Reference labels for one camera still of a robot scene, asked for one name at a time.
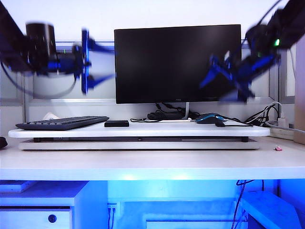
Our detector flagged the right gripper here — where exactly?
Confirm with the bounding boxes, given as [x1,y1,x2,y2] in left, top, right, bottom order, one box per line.
[199,53,281,104]

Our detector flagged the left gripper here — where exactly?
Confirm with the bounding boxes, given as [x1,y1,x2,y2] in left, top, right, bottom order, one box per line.
[46,28,116,95]

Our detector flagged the black portable hard drive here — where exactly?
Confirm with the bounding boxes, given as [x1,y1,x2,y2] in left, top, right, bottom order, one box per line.
[104,120,130,128]

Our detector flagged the wide frosted partition panel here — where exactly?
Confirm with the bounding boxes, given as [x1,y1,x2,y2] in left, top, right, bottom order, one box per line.
[23,40,279,100]

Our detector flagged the blue black computer mouse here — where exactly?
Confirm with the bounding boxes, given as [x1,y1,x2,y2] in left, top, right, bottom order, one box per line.
[195,113,224,125]

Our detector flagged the silver monitor stand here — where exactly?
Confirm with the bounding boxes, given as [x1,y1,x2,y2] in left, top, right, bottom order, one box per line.
[156,103,193,123]

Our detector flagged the black computer monitor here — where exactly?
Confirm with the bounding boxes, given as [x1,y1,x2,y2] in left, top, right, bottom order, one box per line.
[113,24,243,104]

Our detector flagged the black power adapter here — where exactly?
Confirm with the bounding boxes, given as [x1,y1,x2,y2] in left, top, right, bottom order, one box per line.
[147,112,185,120]

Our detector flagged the black keyboard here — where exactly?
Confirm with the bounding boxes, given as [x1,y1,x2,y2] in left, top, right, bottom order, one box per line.
[15,115,110,131]

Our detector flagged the white desk riser board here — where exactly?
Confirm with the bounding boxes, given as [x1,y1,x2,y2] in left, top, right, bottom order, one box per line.
[8,121,271,138]

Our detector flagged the white power strip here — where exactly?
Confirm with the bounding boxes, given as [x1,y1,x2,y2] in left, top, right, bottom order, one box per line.
[270,127,295,141]

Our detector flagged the beige wooden panel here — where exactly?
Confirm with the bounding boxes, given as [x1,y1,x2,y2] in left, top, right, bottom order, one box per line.
[294,40,305,145]

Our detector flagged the white riser base board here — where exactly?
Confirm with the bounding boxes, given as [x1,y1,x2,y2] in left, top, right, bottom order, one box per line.
[18,141,260,151]

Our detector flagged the white flat board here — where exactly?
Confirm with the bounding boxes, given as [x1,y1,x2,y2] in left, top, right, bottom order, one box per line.
[0,180,31,193]

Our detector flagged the white drawer cabinet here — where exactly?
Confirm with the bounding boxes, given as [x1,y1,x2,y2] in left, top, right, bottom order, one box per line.
[0,180,108,229]

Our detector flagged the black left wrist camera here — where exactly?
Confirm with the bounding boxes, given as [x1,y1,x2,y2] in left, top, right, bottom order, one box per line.
[56,47,77,65]

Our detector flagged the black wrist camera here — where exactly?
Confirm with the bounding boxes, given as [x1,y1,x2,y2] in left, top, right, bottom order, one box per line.
[245,22,283,53]
[56,47,77,65]

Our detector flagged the black mouse cable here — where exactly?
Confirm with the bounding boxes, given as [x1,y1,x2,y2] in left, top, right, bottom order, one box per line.
[221,115,253,125]

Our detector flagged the black cable bundle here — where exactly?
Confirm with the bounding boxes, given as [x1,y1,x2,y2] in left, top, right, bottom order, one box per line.
[244,104,279,127]

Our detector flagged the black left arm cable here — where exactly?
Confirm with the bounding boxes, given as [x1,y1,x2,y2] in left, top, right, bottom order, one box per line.
[0,61,78,99]

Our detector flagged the white charger cable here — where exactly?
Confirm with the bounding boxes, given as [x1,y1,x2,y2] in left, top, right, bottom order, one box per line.
[270,102,284,119]

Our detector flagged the black monitor cables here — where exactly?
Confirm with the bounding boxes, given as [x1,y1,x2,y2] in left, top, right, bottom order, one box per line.
[154,103,189,115]

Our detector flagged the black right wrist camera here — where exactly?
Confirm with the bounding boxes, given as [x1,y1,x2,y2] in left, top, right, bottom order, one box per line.
[245,22,283,53]

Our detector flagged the thin white cable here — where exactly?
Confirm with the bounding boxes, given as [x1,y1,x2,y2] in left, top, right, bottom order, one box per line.
[287,47,295,96]

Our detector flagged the thick grey power cable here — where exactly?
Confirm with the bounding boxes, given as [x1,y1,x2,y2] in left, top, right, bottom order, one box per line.
[265,121,305,132]

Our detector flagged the black hanging cable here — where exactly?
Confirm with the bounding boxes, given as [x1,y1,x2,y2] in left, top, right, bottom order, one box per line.
[232,179,265,229]

